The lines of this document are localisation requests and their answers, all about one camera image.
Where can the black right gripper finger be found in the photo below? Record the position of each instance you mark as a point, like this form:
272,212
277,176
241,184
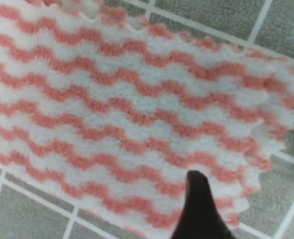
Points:
200,218

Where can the grey checked tablecloth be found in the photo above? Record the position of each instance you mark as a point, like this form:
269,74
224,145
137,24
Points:
262,25

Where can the pink white wavy towel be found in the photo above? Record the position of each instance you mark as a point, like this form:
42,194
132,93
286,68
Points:
111,112

